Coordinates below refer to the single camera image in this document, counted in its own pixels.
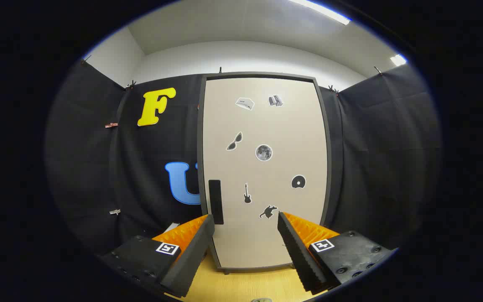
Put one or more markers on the long ceiling light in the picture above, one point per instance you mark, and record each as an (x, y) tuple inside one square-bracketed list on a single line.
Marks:
[(321, 10)]

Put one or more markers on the black backdrop cloth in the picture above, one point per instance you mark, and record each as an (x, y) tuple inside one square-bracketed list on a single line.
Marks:
[(99, 167)]

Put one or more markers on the silver cloth clip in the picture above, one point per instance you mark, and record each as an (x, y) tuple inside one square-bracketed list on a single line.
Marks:
[(115, 212)]

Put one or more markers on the grey cabinet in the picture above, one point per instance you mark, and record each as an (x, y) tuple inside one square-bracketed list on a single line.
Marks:
[(200, 147)]

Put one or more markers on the small ceiling light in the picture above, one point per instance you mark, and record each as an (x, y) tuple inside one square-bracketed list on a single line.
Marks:
[(398, 60)]

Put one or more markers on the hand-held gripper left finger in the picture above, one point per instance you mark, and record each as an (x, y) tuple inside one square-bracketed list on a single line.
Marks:
[(191, 260)]

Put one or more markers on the red cloth clip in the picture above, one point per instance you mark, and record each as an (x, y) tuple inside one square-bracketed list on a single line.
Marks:
[(111, 125)]

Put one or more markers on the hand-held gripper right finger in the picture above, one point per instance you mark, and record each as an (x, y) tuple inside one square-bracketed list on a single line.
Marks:
[(298, 251)]

